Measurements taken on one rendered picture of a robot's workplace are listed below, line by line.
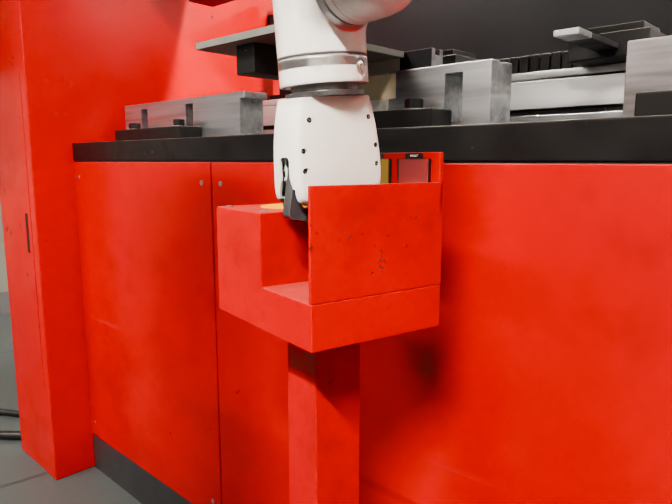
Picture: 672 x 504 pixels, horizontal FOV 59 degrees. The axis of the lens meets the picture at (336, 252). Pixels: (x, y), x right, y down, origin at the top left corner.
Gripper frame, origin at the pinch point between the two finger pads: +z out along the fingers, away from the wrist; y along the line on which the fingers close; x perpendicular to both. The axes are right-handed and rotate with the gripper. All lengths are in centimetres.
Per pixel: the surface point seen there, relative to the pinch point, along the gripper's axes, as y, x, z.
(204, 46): -3.6, -35.0, -24.9
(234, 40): -5.0, -28.1, -24.7
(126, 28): -18, -118, -42
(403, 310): -4.3, 4.9, 6.1
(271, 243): 4.7, -4.5, -1.1
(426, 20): -78, -67, -37
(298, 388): 2.5, -5.6, 15.8
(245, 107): -24, -65, -18
